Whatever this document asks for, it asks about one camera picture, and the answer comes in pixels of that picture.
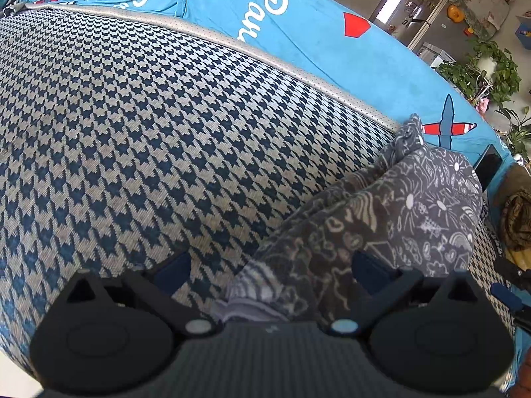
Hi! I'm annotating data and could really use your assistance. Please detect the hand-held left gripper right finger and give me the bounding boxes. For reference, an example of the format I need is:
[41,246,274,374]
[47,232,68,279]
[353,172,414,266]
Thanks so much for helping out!
[330,250,485,337]

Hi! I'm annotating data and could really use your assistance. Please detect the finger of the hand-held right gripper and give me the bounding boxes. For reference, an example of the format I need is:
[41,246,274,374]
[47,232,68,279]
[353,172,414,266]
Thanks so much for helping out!
[490,282,525,312]
[493,256,531,287]

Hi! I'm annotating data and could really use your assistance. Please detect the green potted houseplants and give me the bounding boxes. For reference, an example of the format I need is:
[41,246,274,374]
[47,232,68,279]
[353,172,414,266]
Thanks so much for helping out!
[437,41,531,158]

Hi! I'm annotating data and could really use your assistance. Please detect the white appliance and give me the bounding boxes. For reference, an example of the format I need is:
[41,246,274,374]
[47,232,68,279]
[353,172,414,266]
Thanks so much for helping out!
[417,43,455,69]

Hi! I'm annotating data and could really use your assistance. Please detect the blue printed sofa cover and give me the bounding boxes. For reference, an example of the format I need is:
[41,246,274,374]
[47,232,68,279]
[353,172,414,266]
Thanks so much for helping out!
[0,0,519,200]

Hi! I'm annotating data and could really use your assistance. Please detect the brown patterned scarf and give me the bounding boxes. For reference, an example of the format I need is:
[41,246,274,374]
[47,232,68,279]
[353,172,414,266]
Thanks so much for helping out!
[500,193,531,258]

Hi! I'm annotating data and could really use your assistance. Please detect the black smartphone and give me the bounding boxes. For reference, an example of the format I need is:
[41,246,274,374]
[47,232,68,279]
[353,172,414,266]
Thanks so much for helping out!
[475,144,502,193]

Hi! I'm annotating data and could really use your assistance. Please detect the houndstooth sofa seat cushion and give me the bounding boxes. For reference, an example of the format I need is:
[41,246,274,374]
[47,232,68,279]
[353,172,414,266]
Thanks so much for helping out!
[0,8,515,374]

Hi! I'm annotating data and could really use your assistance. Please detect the grey printed fleece garment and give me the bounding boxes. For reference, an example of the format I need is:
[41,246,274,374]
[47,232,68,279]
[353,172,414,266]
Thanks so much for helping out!
[211,114,484,324]

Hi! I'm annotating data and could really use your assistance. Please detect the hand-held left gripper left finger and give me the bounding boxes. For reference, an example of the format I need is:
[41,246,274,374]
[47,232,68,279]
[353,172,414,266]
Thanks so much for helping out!
[62,251,217,339]

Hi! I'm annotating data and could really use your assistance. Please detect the silver refrigerator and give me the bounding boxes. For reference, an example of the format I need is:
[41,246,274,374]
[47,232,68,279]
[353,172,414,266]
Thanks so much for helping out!
[409,0,511,56]

